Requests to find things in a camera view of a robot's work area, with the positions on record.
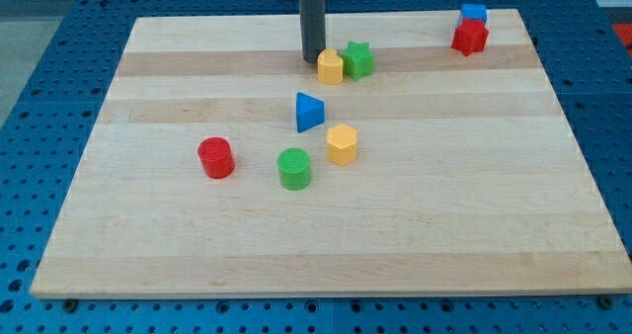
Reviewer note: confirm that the green cylinder block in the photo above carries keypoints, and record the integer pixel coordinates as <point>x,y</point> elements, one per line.
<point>293,165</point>

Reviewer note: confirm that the red cylinder block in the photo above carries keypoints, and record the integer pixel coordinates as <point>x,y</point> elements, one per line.
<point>216,158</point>

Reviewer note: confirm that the yellow hexagon block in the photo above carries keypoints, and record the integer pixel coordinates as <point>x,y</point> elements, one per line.
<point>342,144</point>

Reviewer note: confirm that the wooden board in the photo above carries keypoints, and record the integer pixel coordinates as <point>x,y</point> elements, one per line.
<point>468,179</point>

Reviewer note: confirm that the blue triangle block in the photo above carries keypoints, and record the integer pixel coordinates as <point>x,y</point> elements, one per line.
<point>309,112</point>

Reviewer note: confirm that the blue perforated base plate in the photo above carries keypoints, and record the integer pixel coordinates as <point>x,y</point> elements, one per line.
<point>45,134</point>

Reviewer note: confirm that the red star block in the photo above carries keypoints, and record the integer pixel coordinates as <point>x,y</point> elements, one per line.
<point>470,36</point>

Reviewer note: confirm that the green star block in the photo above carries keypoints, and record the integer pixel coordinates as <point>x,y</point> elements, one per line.
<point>358,60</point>

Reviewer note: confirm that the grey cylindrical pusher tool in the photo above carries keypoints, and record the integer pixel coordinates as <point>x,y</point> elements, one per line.
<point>313,28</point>

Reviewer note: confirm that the blue cube block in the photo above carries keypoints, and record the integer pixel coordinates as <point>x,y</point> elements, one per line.
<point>473,11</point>

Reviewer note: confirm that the yellow heart block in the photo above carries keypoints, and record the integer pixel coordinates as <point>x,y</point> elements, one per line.
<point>330,67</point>

